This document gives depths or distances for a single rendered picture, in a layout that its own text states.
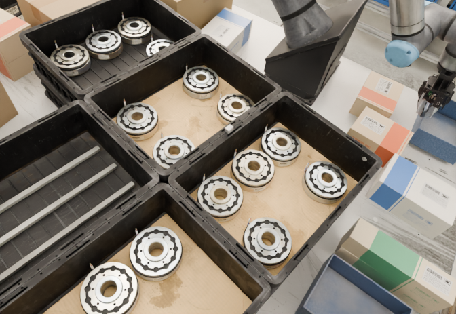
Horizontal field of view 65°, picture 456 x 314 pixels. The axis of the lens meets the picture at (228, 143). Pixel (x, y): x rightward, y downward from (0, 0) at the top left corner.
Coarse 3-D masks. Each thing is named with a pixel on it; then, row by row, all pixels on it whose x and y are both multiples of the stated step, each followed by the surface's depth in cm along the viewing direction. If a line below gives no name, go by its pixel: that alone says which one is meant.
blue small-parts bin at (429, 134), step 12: (444, 108) 121; (420, 120) 112; (432, 120) 121; (444, 120) 121; (420, 132) 109; (432, 132) 117; (444, 132) 118; (420, 144) 112; (432, 144) 110; (444, 144) 107; (444, 156) 110
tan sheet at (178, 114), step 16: (160, 96) 100; (176, 96) 100; (160, 112) 96; (176, 112) 97; (192, 112) 98; (208, 112) 98; (160, 128) 93; (176, 128) 94; (192, 128) 94; (208, 128) 95; (144, 144) 90
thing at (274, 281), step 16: (288, 96) 91; (256, 112) 86; (240, 128) 83; (336, 128) 86; (352, 144) 84; (192, 160) 76; (176, 176) 74; (368, 176) 79; (176, 192) 72; (352, 192) 76; (336, 208) 73; (288, 272) 64
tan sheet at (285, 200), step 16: (256, 144) 93; (304, 144) 95; (304, 160) 92; (320, 160) 92; (288, 176) 88; (256, 192) 85; (272, 192) 85; (288, 192) 86; (304, 192) 86; (256, 208) 82; (272, 208) 83; (288, 208) 83; (304, 208) 83; (320, 208) 84; (224, 224) 79; (240, 224) 79; (288, 224) 81; (304, 224) 81; (320, 224) 81; (240, 240) 77; (304, 240) 79; (288, 256) 76; (272, 272) 74
